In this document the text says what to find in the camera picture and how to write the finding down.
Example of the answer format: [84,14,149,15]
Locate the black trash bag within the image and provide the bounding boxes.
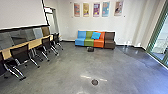
[86,46,95,53]

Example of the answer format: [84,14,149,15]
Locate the green framed glass door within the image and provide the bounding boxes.
[146,8,168,68]

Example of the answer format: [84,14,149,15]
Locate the blue sofa seat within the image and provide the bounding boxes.
[74,30,88,47]

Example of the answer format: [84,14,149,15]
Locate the green sofa seat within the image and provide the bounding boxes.
[84,30,96,48]

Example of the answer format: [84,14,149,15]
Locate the orange sofa seat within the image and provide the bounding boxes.
[93,31,106,49]

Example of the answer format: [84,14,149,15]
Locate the cyan square cushion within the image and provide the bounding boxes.
[91,31,102,41]

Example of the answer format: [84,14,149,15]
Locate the brown sofa seat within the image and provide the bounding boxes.
[103,31,116,50]

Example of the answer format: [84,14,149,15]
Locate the round floor drain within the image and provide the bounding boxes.
[91,78,100,87]

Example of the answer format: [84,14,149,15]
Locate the long wooden table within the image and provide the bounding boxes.
[0,34,54,61]

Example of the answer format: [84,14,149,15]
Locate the grey desk divider panels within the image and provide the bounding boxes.
[0,26,51,51]

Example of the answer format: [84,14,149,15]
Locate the white projection screen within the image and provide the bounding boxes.
[0,0,48,31]

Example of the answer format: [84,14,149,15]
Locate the wall poster with orange print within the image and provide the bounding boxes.
[73,2,81,18]

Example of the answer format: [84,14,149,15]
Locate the wall poster with purple print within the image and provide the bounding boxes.
[92,1,101,18]

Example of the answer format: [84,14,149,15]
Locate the wall poster with cyan print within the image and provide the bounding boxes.
[101,1,111,18]

